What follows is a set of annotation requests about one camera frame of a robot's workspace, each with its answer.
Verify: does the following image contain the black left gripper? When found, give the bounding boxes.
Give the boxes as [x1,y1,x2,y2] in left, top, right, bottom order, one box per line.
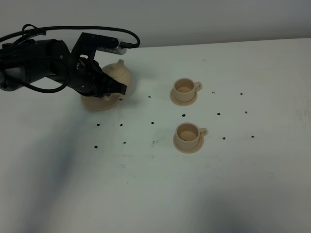
[65,54,127,97]

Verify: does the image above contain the brown clay teapot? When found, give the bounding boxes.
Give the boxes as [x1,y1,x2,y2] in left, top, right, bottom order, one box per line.
[102,59,133,101]

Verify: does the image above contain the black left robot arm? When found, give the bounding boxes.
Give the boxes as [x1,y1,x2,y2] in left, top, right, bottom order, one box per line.
[0,33,127,98]

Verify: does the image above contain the teapot saucer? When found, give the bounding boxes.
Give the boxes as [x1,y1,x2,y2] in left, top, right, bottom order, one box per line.
[80,95,120,111]

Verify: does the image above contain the far teacup saucer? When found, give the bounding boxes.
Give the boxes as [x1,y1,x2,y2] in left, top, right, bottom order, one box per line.
[170,89,198,106]

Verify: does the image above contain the teacup saucer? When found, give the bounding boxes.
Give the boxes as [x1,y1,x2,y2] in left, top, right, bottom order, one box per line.
[173,134,204,154]
[170,89,198,106]

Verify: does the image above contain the far brown teacup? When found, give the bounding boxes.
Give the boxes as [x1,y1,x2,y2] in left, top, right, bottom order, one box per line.
[173,78,202,103]

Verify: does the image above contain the brown teacup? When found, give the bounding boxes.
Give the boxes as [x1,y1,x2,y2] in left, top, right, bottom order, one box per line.
[175,122,207,142]
[173,78,202,103]

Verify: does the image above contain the near brown teacup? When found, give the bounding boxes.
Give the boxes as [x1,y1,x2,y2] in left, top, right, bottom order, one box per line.
[175,122,207,142]

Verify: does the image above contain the near teacup saucer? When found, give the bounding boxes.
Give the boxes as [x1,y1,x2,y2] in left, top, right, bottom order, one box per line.
[173,134,204,154]

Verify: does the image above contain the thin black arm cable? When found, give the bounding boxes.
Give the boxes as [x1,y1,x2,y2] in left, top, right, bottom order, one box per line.
[4,24,100,98]

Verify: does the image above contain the black left camera bracket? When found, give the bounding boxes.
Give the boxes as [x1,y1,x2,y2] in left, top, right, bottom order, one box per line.
[71,33,126,69]

